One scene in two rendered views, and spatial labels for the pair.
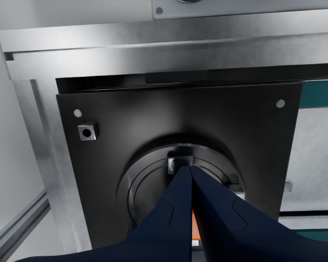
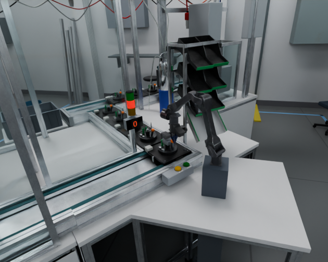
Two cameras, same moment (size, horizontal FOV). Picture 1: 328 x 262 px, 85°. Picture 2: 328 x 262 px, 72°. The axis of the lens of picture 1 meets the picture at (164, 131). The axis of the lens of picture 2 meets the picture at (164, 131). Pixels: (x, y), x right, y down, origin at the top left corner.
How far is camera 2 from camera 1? 1.45 m
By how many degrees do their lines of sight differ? 48
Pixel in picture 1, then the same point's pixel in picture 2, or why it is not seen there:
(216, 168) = (166, 151)
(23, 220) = (185, 139)
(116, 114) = (183, 152)
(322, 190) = (139, 164)
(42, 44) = (196, 154)
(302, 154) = (149, 166)
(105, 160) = (180, 148)
